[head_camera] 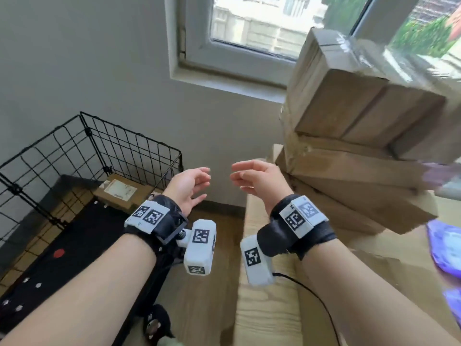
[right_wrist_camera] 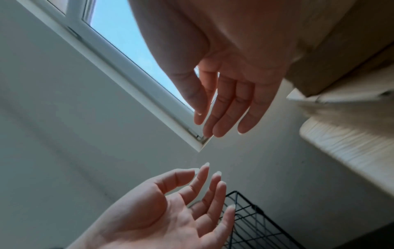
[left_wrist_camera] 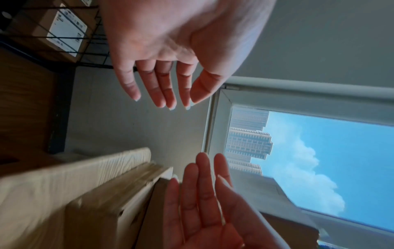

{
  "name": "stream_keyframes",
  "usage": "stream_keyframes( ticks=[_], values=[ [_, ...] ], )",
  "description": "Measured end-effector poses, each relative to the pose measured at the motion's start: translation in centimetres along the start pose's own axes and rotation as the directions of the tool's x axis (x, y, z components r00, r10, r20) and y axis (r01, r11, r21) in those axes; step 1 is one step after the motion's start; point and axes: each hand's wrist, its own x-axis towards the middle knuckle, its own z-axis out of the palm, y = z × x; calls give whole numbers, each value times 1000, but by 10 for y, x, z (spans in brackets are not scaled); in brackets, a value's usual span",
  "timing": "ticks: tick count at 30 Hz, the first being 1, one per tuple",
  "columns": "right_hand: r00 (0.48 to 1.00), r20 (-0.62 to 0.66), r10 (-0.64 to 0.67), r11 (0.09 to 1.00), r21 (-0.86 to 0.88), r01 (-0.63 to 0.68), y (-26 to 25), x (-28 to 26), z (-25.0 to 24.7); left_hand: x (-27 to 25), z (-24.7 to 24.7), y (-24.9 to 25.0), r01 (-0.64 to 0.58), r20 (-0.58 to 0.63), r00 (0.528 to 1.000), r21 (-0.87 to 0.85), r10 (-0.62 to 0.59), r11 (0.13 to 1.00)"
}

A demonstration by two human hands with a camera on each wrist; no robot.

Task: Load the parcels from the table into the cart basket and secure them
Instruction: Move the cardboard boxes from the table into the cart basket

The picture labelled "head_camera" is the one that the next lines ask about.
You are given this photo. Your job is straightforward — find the wooden table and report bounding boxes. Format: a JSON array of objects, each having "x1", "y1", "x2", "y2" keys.
[{"x1": 234, "y1": 144, "x2": 461, "y2": 346}]

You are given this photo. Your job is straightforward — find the black wrist strap white markers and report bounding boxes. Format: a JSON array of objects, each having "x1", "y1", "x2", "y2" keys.
[
  {"x1": 123, "y1": 194, "x2": 189, "y2": 256},
  {"x1": 256, "y1": 194, "x2": 338, "y2": 260}
]

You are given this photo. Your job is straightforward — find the white wrist camera with markers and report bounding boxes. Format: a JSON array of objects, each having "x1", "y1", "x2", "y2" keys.
[
  {"x1": 240, "y1": 235, "x2": 275, "y2": 287},
  {"x1": 178, "y1": 219, "x2": 218, "y2": 276}
]

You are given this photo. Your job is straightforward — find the person's left hand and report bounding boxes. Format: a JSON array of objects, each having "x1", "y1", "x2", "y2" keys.
[{"x1": 162, "y1": 167, "x2": 212, "y2": 217}]

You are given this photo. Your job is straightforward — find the person's black shoe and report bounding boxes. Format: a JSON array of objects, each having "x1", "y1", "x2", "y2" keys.
[{"x1": 143, "y1": 303, "x2": 176, "y2": 339}]

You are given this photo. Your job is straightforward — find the person's right forearm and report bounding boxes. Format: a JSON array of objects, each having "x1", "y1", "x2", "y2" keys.
[{"x1": 299, "y1": 239, "x2": 461, "y2": 346}]

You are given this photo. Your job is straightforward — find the large taped box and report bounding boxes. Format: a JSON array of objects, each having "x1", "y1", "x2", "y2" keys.
[{"x1": 273, "y1": 26, "x2": 461, "y2": 321}]

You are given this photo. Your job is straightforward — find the person's left forearm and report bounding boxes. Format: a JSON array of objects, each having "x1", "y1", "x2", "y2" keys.
[{"x1": 0, "y1": 232, "x2": 158, "y2": 346}]

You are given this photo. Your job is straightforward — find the person's right hand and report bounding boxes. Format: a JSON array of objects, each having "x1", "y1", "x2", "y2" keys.
[{"x1": 230, "y1": 159, "x2": 294, "y2": 216}]

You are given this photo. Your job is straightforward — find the purple mailer with label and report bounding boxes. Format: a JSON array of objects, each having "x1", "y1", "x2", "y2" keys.
[{"x1": 426, "y1": 219, "x2": 461, "y2": 275}]

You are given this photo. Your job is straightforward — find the small labelled box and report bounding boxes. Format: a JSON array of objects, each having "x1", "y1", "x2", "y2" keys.
[{"x1": 93, "y1": 173, "x2": 154, "y2": 213}]

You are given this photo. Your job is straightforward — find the thin black camera cable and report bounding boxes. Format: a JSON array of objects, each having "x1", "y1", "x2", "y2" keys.
[{"x1": 272, "y1": 272, "x2": 341, "y2": 346}]

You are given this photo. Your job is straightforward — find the black wire cart basket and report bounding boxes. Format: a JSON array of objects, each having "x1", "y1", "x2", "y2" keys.
[{"x1": 0, "y1": 111, "x2": 184, "y2": 346}]

